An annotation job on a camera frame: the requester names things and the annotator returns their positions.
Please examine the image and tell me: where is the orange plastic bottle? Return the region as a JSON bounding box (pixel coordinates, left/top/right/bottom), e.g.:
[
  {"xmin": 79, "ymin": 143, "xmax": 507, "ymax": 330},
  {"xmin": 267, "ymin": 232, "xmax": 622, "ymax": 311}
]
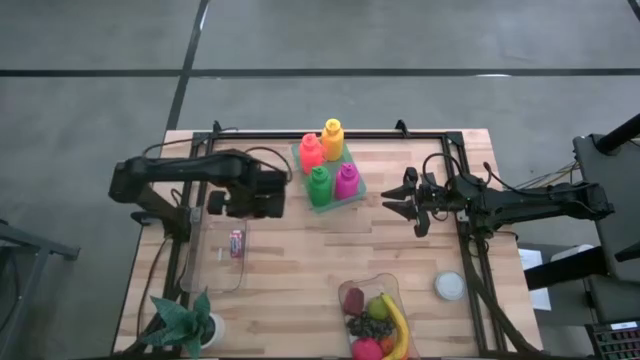
[{"xmin": 298, "ymin": 132, "xmax": 326, "ymax": 176}]

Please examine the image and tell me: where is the yellow banana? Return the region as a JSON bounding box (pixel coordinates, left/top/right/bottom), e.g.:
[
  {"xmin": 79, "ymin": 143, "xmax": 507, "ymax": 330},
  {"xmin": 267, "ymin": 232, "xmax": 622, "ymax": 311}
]
[{"xmin": 380, "ymin": 292, "xmax": 411, "ymax": 360}]

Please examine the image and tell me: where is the dark red apple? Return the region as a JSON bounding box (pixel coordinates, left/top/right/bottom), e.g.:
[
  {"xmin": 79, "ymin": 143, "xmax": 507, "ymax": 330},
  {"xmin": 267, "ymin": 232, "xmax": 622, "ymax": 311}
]
[{"xmin": 342, "ymin": 286, "xmax": 365, "ymax": 317}]

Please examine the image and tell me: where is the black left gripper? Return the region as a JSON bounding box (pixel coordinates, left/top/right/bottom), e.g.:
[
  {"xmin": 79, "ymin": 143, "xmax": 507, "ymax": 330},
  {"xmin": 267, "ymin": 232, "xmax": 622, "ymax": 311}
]
[{"xmin": 206, "ymin": 169, "xmax": 289, "ymax": 220}]

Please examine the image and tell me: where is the black aluminium frame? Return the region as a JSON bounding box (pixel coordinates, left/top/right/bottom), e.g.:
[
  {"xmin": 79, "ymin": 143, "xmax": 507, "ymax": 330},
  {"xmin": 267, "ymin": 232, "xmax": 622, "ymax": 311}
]
[{"xmin": 119, "ymin": 127, "xmax": 541, "ymax": 359}]

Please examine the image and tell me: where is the keyboard with coloured keys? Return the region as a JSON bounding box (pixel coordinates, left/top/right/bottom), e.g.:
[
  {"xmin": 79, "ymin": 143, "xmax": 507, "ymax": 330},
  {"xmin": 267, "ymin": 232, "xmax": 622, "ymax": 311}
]
[{"xmin": 584, "ymin": 321, "xmax": 640, "ymax": 360}]

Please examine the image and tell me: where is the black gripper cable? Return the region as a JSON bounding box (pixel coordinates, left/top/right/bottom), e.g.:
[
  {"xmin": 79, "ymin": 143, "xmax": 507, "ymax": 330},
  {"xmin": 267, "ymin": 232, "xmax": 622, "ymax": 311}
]
[
  {"xmin": 243, "ymin": 145, "xmax": 295, "ymax": 184},
  {"xmin": 422, "ymin": 152, "xmax": 466, "ymax": 194}
]

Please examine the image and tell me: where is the yellow plastic bottle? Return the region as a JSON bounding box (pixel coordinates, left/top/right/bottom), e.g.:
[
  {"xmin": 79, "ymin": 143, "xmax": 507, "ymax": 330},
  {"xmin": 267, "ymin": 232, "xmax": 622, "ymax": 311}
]
[{"xmin": 320, "ymin": 118, "xmax": 346, "ymax": 163}]

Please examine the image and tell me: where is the cable bundle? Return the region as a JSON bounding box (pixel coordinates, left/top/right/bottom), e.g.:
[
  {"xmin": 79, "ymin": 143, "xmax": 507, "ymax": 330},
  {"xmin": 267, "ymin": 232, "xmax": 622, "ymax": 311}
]
[{"xmin": 514, "ymin": 162, "xmax": 581, "ymax": 194}]

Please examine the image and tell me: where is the teal translucent tray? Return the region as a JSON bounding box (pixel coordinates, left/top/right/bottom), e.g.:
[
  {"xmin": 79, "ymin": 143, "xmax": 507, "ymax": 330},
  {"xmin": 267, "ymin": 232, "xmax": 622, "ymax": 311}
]
[{"xmin": 290, "ymin": 142, "xmax": 368, "ymax": 215}]

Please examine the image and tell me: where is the clear plastic bin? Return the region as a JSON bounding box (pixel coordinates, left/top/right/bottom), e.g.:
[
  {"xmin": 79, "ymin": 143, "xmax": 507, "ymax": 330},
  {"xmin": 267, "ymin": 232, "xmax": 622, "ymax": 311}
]
[
  {"xmin": 179, "ymin": 212, "xmax": 250, "ymax": 295},
  {"xmin": 337, "ymin": 272, "xmax": 421, "ymax": 360}
]

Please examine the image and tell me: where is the green plastic bottle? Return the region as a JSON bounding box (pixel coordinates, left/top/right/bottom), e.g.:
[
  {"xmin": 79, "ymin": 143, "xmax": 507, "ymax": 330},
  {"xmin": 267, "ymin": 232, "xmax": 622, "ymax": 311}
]
[{"xmin": 306, "ymin": 166, "xmax": 335, "ymax": 209}]

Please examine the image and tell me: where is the pink plastic bottle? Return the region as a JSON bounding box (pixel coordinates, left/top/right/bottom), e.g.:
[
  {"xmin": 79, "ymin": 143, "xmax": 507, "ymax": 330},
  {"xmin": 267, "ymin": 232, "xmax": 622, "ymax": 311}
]
[{"xmin": 334, "ymin": 162, "xmax": 361, "ymax": 201}]

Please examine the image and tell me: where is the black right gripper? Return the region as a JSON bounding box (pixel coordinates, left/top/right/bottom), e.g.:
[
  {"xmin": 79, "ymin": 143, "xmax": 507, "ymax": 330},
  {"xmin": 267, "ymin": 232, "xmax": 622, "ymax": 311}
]
[{"xmin": 380, "ymin": 167, "xmax": 456, "ymax": 239}]

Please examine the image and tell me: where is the white paper sheet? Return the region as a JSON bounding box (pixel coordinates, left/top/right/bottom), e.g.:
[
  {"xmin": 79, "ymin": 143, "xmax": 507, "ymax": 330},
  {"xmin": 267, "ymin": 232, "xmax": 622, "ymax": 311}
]
[{"xmin": 517, "ymin": 247, "xmax": 553, "ymax": 312}]

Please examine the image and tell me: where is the green pear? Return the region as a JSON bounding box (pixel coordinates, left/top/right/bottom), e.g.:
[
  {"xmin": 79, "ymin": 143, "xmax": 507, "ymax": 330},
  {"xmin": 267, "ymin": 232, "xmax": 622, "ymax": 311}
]
[{"xmin": 367, "ymin": 295, "xmax": 390, "ymax": 322}]

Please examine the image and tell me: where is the grey metal stand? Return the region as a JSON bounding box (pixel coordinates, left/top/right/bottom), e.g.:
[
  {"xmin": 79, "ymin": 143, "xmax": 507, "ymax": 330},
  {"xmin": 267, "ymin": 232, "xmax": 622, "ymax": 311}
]
[{"xmin": 0, "ymin": 214, "xmax": 81, "ymax": 360}]

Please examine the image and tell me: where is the potted green plant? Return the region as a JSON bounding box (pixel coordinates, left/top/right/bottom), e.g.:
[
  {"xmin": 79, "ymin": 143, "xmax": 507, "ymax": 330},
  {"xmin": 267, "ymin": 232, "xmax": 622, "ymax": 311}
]
[{"xmin": 139, "ymin": 288, "xmax": 226, "ymax": 360}]

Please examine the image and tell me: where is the black desk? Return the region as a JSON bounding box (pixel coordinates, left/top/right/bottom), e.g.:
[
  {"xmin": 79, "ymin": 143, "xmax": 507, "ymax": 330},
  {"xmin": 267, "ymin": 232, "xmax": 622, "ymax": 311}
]
[{"xmin": 519, "ymin": 113, "xmax": 640, "ymax": 326}]

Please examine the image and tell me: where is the dark grape bunch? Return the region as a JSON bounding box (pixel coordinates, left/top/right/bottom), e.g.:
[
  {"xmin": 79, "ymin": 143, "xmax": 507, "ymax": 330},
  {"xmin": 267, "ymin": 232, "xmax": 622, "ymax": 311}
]
[{"xmin": 346, "ymin": 312, "xmax": 395, "ymax": 339}]

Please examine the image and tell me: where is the tin can with red label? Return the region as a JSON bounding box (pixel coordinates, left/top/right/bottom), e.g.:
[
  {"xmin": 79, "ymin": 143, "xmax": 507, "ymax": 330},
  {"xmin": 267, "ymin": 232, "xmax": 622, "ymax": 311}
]
[{"xmin": 228, "ymin": 229, "xmax": 245, "ymax": 259}]

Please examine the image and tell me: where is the tin can with white label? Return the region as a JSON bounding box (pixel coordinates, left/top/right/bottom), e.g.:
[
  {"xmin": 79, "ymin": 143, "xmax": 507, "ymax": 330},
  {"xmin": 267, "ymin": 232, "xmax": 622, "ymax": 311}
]
[{"xmin": 433, "ymin": 270, "xmax": 468, "ymax": 303}]

